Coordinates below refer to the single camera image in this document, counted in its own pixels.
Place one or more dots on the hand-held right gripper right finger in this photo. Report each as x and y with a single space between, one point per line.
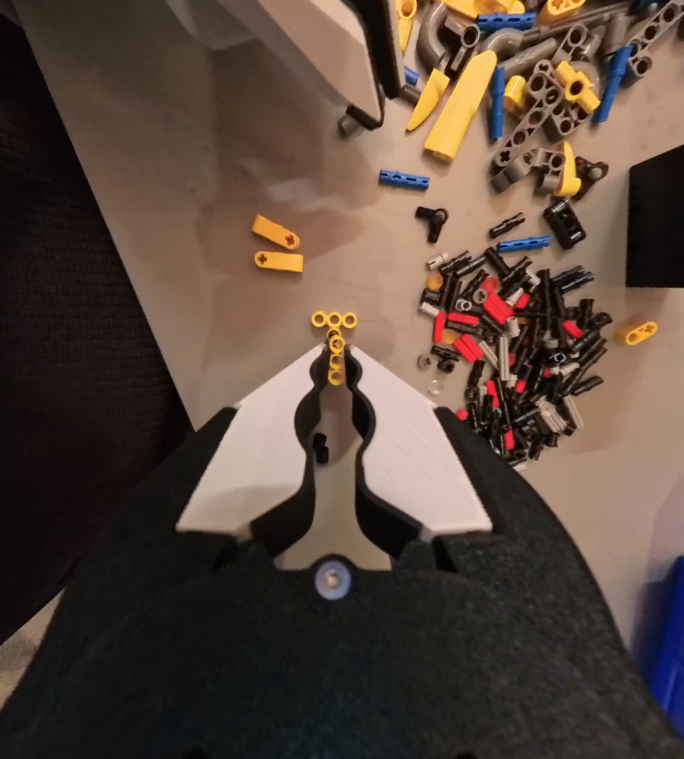
425 468

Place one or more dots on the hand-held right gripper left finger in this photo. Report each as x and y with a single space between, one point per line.
247 468

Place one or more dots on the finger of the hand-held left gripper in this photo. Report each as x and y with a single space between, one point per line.
318 47

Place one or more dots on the grey ridged connector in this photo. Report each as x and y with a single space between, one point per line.
348 123

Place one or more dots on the yellow T-shaped beam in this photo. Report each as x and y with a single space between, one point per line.
326 321

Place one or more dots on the black pin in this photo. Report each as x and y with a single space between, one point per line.
506 225
320 448

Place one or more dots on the pile of black red pins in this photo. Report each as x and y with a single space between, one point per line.
531 367

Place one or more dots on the pile of mixed building pieces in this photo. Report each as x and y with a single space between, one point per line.
460 107

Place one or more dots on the blue long pin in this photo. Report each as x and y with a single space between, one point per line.
522 244
404 179

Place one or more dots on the yellow thin liftarm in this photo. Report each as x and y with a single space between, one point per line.
270 228
285 261

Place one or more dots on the black angled connector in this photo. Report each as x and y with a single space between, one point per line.
435 220

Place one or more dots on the small yellow two-hole beam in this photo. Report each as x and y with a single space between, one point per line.
636 332

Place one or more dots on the small black beam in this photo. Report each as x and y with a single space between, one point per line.
564 224

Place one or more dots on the black perforated block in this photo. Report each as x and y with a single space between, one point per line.
674 219

